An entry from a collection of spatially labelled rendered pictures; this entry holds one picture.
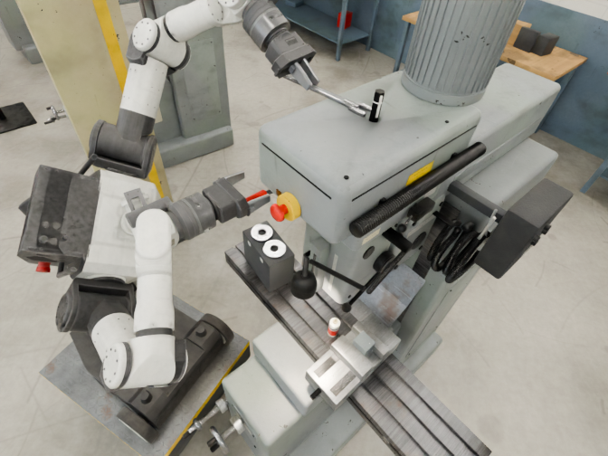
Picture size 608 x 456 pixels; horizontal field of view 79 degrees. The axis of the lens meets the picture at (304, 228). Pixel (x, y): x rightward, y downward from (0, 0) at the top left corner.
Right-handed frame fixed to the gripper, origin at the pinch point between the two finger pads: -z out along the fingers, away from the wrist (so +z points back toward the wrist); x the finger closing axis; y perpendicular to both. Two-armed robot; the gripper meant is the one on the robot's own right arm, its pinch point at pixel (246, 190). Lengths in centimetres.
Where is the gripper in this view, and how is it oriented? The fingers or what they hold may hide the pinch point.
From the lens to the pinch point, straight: 90.8
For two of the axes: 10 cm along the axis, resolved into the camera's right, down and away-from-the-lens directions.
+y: -0.7, 6.7, 7.4
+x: -6.5, -5.9, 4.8
